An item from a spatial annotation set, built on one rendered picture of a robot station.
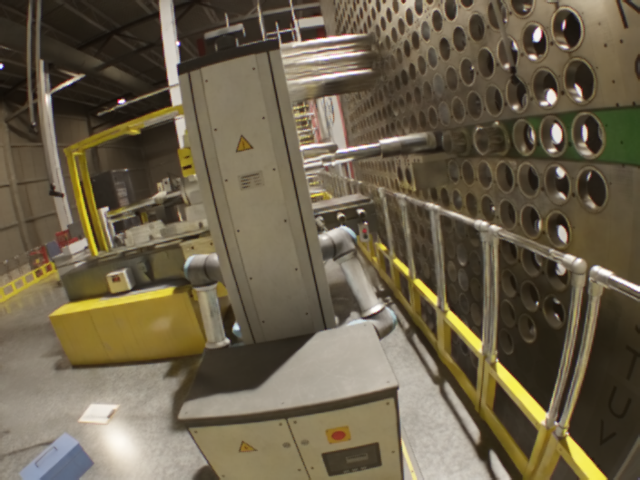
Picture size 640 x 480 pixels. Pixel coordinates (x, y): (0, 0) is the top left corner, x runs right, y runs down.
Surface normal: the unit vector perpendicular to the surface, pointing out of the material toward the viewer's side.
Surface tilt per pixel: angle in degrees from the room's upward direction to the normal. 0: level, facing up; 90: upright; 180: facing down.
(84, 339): 90
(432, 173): 90
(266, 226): 90
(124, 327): 90
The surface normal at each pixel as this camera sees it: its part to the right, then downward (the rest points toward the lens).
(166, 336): 0.07, 0.23
